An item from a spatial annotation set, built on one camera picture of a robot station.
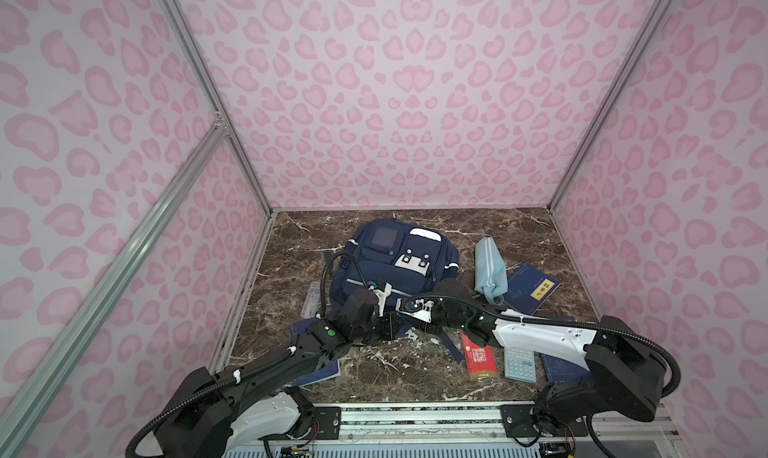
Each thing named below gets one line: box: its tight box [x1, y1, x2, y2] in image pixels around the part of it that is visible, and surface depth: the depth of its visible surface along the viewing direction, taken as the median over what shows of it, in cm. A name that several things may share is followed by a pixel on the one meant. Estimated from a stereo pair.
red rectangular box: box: [460, 329, 498, 379], surface depth 84 cm
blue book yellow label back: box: [503, 262, 562, 316], surface depth 97 cm
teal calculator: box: [504, 347, 537, 383], surface depth 82 cm
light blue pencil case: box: [474, 236, 508, 305], surface depth 98 cm
